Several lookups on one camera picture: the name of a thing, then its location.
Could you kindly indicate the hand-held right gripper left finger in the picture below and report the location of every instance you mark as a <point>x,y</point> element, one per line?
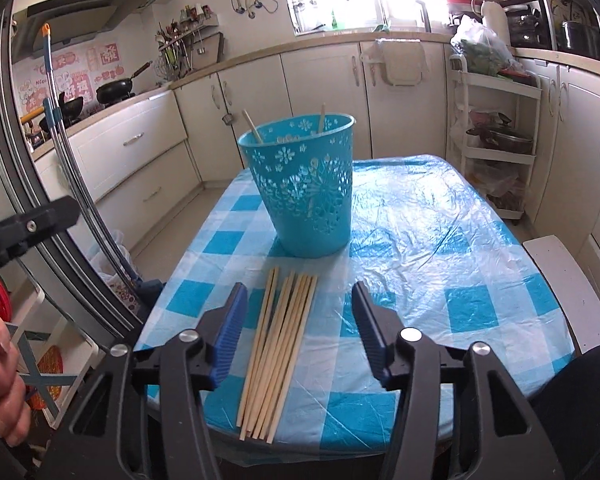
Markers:
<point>232,320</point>

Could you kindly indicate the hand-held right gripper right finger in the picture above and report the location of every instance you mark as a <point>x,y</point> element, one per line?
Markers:
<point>367,320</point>

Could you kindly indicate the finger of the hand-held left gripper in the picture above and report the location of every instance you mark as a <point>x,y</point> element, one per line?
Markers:
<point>40,222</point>

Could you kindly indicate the bundle of wooden chopsticks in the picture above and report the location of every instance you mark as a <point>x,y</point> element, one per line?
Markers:
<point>280,350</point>

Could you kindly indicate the blue perforated plastic basket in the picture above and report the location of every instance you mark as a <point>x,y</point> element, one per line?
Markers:
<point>305,200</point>

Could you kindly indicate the person's left hand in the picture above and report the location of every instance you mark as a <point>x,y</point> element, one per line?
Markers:
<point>2,385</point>

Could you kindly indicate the sliding glass door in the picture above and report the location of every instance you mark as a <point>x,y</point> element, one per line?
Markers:
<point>25,175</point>

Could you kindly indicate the white plastic bag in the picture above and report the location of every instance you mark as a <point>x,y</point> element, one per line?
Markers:
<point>107,270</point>

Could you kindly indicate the blue checked plastic tablecloth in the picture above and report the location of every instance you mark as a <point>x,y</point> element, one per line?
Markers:
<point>430,260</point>

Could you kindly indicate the white bench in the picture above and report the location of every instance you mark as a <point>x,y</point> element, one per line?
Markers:
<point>565,290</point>

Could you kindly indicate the grey range hood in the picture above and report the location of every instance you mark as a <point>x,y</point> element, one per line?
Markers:
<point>80,15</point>

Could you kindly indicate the dark lidded pot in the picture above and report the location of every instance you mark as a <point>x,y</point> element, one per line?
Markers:
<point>505,140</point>

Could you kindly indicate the person's dark trouser leg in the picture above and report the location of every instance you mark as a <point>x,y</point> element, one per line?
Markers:
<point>585,410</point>

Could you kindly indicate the cream base cabinets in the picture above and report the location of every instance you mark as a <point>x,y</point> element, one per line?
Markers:
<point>310,85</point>

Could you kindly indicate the white door bag holder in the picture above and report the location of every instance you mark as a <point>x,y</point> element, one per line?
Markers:
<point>402,65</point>

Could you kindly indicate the white trolley rack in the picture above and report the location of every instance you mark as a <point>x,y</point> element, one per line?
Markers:
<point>522,92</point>

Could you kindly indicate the plastic bag of vegetables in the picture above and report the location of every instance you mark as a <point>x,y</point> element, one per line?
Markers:
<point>485,50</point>

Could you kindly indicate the green bottle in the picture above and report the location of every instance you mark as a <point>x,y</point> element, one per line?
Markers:
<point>336,21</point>

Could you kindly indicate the angular dark faucet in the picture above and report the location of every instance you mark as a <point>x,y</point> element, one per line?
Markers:
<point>425,15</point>

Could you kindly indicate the curved metal faucet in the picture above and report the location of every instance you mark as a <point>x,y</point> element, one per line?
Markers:
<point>380,2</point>

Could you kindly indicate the white thermos jug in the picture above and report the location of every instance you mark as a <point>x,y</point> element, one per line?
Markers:
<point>495,22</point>

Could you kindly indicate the black stock pot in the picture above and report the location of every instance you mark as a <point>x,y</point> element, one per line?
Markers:
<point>580,40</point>

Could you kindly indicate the blue folding frame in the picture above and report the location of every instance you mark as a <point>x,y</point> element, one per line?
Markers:
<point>30,360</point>

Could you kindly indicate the pink wall stickers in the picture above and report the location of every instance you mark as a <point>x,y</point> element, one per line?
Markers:
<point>80,72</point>

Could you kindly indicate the wall utensil rack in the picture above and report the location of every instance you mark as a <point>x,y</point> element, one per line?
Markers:
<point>180,45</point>

